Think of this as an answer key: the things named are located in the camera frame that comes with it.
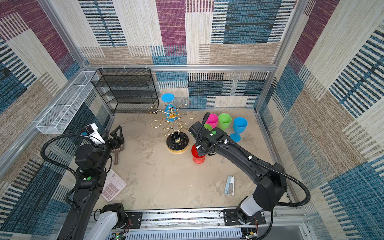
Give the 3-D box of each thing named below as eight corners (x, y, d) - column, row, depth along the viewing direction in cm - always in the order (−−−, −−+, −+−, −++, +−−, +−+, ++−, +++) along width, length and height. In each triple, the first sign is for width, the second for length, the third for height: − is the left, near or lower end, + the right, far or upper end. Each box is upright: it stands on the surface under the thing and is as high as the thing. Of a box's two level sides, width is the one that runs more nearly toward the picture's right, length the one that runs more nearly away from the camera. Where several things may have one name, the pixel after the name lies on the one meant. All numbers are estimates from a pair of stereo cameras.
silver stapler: (224, 194, 83) (225, 192, 80) (225, 176, 89) (226, 174, 87) (233, 196, 82) (234, 194, 80) (233, 178, 89) (235, 176, 86)
